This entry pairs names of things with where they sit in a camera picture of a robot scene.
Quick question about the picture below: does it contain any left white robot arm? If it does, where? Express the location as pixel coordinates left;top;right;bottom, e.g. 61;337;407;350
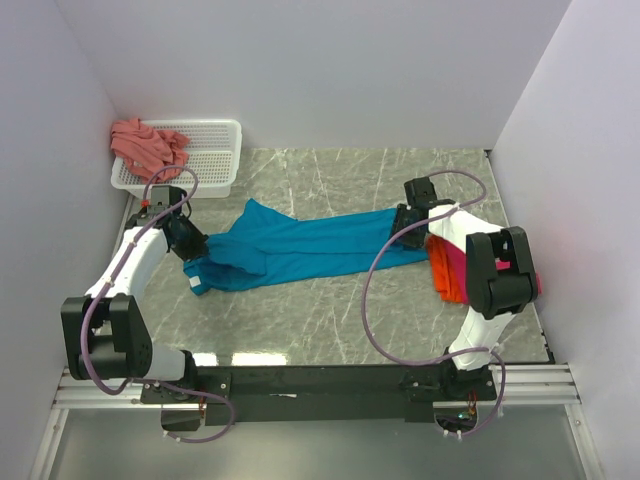
61;185;208;402

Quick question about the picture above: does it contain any black base beam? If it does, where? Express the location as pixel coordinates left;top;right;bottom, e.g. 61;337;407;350
141;361;497;426

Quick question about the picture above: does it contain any aluminium rail frame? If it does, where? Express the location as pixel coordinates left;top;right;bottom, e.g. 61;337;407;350
52;365;581;410

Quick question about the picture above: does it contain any orange folded t shirt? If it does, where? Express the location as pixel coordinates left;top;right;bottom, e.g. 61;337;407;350
426;235;463;304

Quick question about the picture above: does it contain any pink folded t shirt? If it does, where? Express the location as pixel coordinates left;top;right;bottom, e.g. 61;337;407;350
442;242;544;305

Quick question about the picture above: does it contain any salmon crumpled t shirt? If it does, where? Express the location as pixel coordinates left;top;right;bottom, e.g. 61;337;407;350
110;118;190;183

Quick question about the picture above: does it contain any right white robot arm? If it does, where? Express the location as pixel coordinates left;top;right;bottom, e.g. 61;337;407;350
391;177;540;399

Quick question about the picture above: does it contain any blue t shirt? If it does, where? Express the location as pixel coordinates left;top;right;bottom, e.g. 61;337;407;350
182;197;430;297

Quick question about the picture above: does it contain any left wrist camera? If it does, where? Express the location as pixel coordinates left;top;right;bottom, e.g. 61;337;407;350
141;185;173;208

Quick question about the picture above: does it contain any white plastic basket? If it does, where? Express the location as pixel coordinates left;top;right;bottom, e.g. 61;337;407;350
111;119;242;199

